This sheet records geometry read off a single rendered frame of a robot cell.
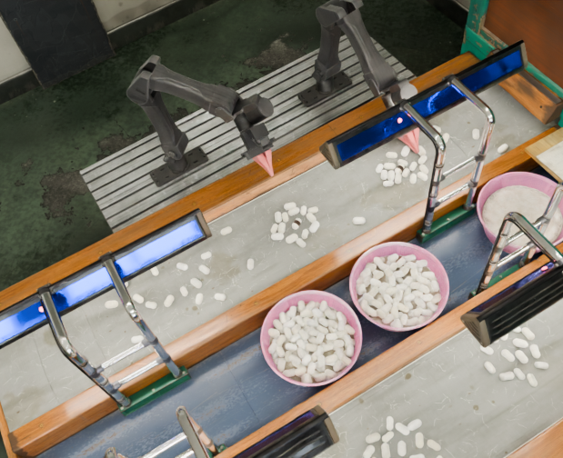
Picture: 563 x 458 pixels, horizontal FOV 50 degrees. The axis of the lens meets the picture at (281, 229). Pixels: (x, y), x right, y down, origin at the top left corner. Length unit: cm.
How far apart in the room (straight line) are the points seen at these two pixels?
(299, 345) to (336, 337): 10
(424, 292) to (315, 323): 31
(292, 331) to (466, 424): 49
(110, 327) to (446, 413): 92
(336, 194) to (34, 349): 98
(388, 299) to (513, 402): 40
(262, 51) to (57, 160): 123
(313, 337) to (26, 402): 78
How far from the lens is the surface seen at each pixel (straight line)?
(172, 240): 144
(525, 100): 207
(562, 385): 168
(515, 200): 192
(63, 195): 310
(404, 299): 169
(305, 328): 166
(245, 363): 170
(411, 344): 161
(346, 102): 223
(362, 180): 189
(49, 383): 178
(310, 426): 118
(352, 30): 188
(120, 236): 188
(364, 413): 157
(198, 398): 170
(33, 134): 345
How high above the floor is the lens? 226
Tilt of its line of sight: 57 degrees down
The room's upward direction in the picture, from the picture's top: 11 degrees counter-clockwise
